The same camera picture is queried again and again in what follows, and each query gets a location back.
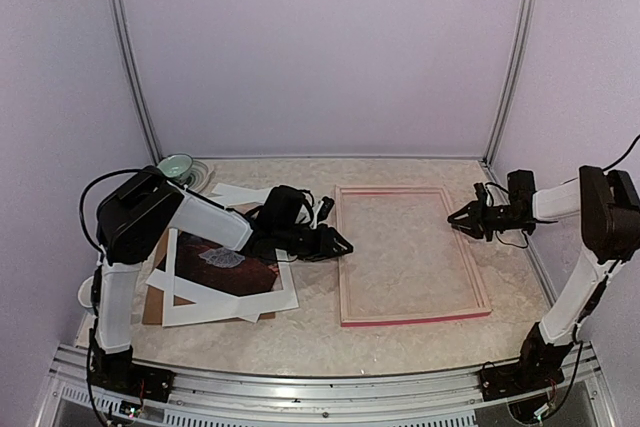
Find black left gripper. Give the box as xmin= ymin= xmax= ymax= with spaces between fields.
xmin=276 ymin=223 xmax=354 ymax=263

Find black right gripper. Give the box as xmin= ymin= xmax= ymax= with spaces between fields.
xmin=449 ymin=195 xmax=533 ymax=241

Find pink wooden picture frame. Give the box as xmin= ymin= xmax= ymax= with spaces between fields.
xmin=335 ymin=185 xmax=492 ymax=327

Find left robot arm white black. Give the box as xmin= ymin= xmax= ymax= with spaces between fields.
xmin=91 ymin=165 xmax=353 ymax=392

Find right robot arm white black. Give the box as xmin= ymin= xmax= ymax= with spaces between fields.
xmin=447 ymin=165 xmax=639 ymax=346

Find dark photo with white figure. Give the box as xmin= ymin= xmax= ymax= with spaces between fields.
xmin=175 ymin=232 xmax=280 ymax=297

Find white mat board upper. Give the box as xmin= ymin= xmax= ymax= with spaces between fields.
xmin=162 ymin=228 xmax=299 ymax=328

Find white mat board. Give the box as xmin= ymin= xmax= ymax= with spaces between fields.
xmin=162 ymin=228 xmax=299 ymax=328
xmin=145 ymin=182 xmax=277 ymax=324

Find white mat board lower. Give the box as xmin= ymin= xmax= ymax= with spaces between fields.
xmin=145 ymin=182 xmax=277 ymax=324

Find green ceramic bowl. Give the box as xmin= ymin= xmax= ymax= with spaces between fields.
xmin=157 ymin=153 xmax=194 ymax=183

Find brown backing board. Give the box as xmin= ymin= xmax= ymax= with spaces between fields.
xmin=142 ymin=231 xmax=276 ymax=325

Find white and blue mug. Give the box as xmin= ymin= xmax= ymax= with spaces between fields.
xmin=77 ymin=276 xmax=100 ymax=314

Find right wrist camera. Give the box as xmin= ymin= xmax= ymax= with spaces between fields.
xmin=474 ymin=183 xmax=493 ymax=207

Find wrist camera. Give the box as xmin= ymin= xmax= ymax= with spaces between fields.
xmin=474 ymin=183 xmax=493 ymax=207
xmin=314 ymin=196 xmax=335 ymax=223

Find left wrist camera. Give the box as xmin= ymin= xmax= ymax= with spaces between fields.
xmin=314 ymin=196 xmax=335 ymax=223

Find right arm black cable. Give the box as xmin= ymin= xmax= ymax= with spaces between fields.
xmin=479 ymin=133 xmax=640 ymax=413

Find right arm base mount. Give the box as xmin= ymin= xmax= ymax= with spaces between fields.
xmin=478 ymin=323 xmax=575 ymax=402

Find aluminium front rail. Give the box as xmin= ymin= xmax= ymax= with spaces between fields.
xmin=33 ymin=345 xmax=616 ymax=426

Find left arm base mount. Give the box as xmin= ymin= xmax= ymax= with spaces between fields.
xmin=88 ymin=327 xmax=175 ymax=403

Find right aluminium corner post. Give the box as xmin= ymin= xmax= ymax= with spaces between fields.
xmin=483 ymin=0 xmax=536 ymax=167

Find aluminium corner post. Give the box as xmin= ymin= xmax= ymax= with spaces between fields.
xmin=108 ymin=0 xmax=163 ymax=163
xmin=483 ymin=0 xmax=536 ymax=167

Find left aluminium corner post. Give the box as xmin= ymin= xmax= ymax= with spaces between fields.
xmin=108 ymin=0 xmax=163 ymax=163

